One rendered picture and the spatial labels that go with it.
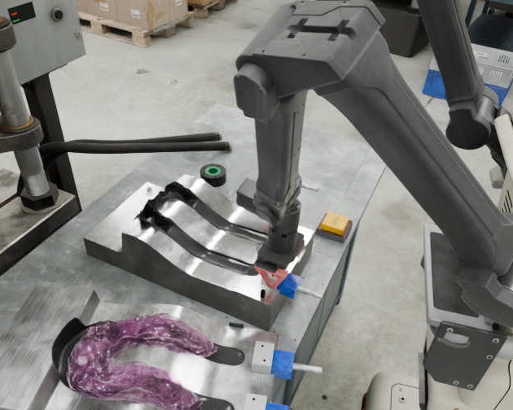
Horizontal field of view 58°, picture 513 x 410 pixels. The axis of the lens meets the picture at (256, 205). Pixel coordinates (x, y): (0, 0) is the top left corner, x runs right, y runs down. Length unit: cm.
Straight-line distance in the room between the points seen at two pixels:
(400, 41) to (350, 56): 448
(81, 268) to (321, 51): 93
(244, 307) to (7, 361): 45
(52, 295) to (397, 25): 428
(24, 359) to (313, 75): 72
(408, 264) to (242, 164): 121
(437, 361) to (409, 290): 144
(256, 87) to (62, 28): 114
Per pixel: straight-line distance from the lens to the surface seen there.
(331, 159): 158
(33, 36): 148
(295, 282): 101
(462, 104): 93
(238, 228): 115
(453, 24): 87
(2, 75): 126
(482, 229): 55
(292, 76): 44
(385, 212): 272
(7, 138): 131
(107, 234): 120
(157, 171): 150
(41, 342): 96
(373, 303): 222
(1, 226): 144
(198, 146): 152
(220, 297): 104
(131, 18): 488
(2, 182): 161
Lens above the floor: 165
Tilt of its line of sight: 39 degrees down
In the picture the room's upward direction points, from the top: 3 degrees clockwise
